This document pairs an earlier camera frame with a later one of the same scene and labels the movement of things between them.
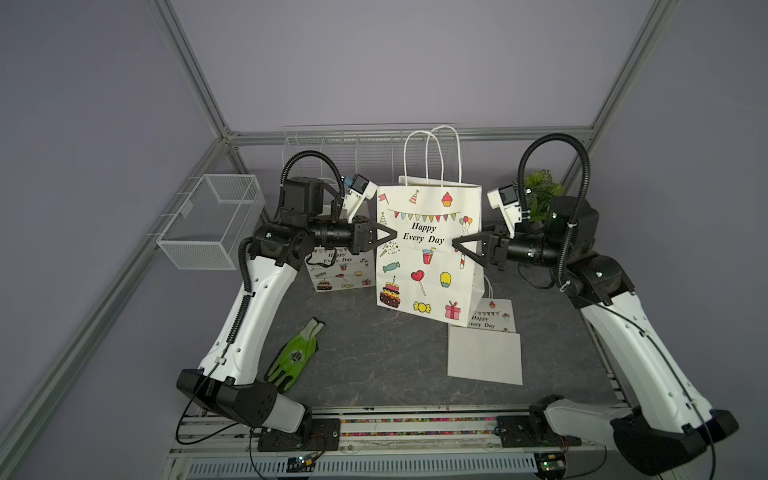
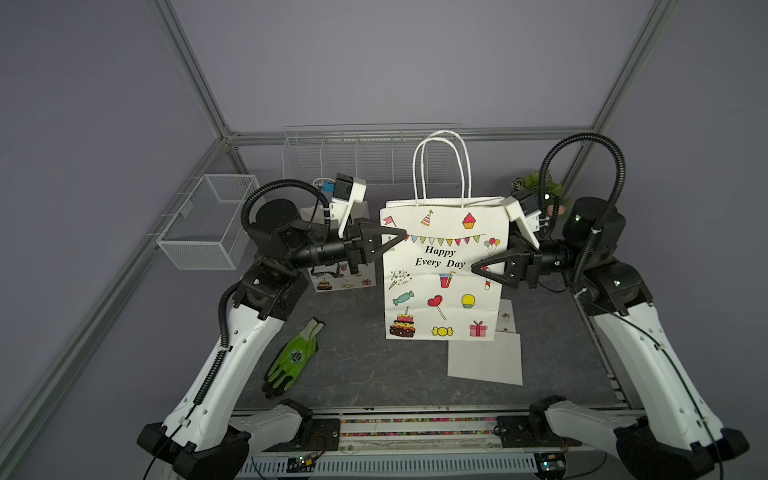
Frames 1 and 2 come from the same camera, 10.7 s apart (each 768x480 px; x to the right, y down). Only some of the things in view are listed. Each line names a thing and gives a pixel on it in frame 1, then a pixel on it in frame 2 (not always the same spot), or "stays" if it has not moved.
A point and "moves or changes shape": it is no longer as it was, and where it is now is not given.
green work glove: [294, 357] stays
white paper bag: [420, 271] moves or changes shape
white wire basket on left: [212, 228] stays
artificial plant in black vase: [539, 190] stays
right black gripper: [497, 255] to [518, 267]
